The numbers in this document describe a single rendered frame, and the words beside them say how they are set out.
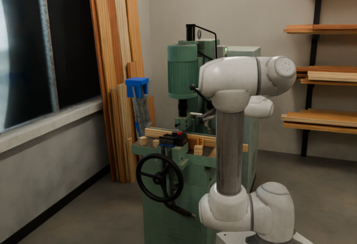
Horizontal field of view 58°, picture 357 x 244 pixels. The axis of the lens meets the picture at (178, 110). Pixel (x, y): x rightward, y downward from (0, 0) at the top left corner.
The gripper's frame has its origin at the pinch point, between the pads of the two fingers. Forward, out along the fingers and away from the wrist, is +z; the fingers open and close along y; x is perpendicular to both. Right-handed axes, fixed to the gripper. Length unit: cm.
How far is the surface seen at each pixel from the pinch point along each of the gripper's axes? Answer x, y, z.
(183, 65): 2.6, 19.9, 10.4
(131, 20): -120, 117, 138
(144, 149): -15.4, -29.3, 32.0
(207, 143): -26.8, -18.2, -3.0
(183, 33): -194, 141, 107
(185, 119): -17.4, -7.3, 10.2
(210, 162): -15.6, -29.9, -10.3
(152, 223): -40, -74, 28
